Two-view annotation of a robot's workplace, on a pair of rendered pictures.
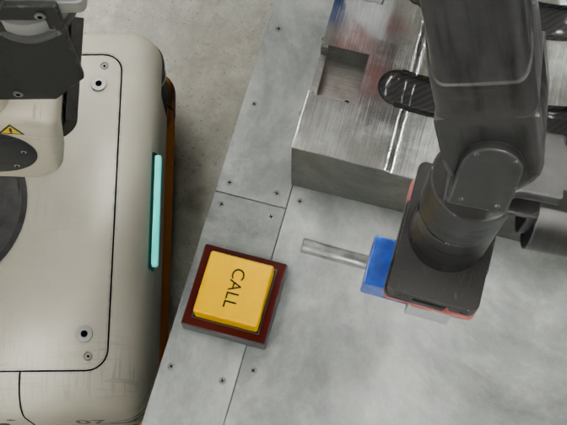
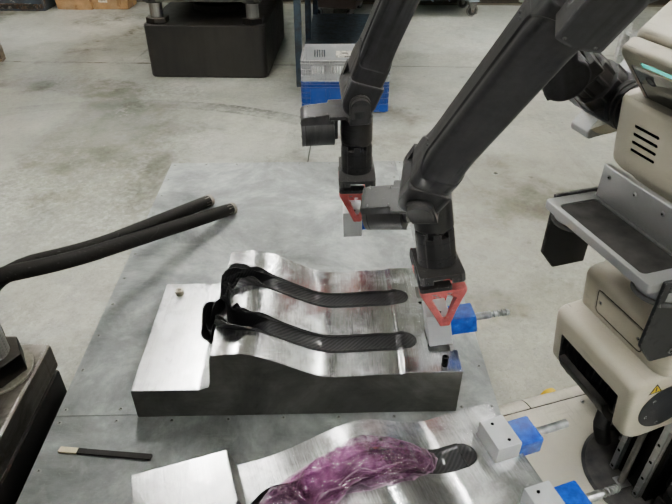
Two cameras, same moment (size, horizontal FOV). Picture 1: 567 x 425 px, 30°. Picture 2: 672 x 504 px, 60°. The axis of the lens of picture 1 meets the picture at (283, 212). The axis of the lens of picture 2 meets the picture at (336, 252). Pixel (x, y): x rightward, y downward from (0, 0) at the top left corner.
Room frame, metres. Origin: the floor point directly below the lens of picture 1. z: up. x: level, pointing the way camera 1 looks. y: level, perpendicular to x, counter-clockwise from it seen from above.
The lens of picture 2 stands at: (1.16, -0.44, 1.54)
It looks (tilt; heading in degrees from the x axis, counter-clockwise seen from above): 35 degrees down; 163
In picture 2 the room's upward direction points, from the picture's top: straight up
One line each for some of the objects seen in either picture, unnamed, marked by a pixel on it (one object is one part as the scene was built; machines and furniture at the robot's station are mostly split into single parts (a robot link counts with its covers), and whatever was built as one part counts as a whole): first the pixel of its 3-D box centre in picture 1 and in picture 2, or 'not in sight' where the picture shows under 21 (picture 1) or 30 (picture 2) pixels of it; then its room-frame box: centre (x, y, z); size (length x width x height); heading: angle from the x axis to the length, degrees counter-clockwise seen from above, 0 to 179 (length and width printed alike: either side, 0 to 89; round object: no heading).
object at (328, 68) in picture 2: not in sight; (345, 62); (-2.70, 0.82, 0.28); 0.61 x 0.41 x 0.15; 71
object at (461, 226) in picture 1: (477, 195); (353, 127); (0.25, -0.13, 1.12); 0.07 x 0.06 x 0.07; 78
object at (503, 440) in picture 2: not in sight; (527, 435); (0.74, -0.03, 0.86); 0.13 x 0.05 x 0.05; 91
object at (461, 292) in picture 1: (452, 225); (356, 159); (0.25, -0.12, 1.06); 0.10 x 0.07 x 0.07; 164
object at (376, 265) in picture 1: (380, 266); (376, 217); (0.26, -0.08, 0.94); 0.13 x 0.05 x 0.05; 74
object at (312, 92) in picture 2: not in sight; (344, 87); (-2.70, 0.82, 0.11); 0.61 x 0.41 x 0.22; 71
